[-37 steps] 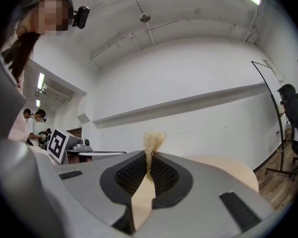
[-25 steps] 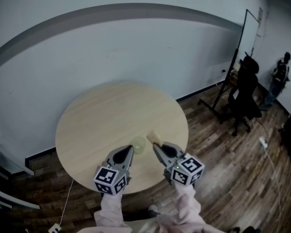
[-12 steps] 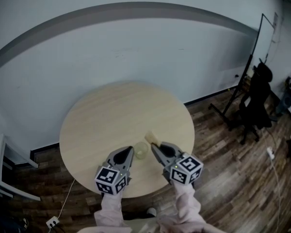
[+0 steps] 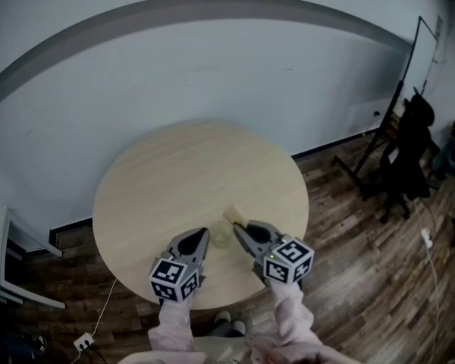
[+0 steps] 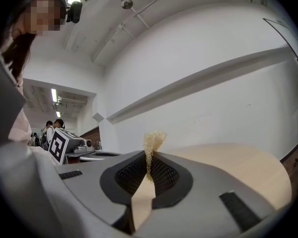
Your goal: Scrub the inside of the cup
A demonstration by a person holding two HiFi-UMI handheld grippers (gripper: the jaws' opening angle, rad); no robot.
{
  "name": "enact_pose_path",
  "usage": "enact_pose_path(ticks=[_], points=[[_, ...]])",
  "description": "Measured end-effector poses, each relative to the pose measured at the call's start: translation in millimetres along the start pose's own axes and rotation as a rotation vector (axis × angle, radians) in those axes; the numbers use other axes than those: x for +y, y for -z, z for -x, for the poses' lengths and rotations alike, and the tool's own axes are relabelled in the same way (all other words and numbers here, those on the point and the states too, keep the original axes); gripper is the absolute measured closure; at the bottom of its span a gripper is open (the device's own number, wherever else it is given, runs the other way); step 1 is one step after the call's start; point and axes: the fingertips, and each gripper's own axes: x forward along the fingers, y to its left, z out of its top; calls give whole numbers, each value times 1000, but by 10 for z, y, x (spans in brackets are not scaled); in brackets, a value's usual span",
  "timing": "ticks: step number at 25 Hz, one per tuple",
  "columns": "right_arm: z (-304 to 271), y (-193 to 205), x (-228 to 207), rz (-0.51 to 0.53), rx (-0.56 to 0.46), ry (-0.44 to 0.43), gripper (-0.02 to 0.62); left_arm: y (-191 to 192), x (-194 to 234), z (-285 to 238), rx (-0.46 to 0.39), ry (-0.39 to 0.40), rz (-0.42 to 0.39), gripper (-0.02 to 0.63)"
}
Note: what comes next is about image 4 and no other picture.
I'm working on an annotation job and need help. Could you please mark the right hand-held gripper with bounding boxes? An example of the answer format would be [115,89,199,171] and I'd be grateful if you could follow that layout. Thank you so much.
[231,219,315,286]

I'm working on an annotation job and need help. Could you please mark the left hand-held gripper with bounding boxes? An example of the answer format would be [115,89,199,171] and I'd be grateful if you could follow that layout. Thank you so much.
[148,226,211,303]

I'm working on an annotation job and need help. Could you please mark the translucent green dimpled cup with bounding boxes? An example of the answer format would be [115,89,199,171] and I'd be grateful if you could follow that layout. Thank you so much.
[210,219,233,249]

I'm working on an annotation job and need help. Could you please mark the yellow mesh scrubber sponge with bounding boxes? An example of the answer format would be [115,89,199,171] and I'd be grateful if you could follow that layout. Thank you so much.
[222,202,248,229]

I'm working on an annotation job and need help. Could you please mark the person's left forearm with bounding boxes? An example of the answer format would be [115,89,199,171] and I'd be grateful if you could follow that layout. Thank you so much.
[147,297,196,356]

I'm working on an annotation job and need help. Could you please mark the person's right forearm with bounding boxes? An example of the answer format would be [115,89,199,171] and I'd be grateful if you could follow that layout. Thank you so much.
[249,278,327,359]

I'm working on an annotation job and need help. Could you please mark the person's left shoe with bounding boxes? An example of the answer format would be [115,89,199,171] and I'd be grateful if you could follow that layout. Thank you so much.
[214,309,232,337]

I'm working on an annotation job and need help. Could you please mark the person's shoe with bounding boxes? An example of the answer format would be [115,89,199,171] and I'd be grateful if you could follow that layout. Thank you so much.
[214,309,232,337]
[227,319,248,337]
[33,333,49,356]

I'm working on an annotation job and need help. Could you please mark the person's right shoe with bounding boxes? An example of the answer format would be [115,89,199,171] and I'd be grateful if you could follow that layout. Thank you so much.
[227,319,248,337]

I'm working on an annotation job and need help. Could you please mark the person's beige printed garment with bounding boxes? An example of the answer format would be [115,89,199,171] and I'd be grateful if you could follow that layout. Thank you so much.
[192,334,252,364]

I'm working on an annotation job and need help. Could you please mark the person's torso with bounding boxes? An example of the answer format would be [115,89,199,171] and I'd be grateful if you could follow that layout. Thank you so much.
[117,335,350,364]

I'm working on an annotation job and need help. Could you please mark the black-framed whiteboard stand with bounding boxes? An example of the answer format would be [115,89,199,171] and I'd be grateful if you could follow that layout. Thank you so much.
[331,14,445,201]

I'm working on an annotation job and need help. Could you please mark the white desk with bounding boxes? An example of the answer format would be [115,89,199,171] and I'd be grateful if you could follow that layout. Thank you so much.
[0,204,67,311]

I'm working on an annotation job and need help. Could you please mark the white cable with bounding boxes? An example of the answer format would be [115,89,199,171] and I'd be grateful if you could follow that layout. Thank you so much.
[412,198,447,356]
[69,276,119,364]

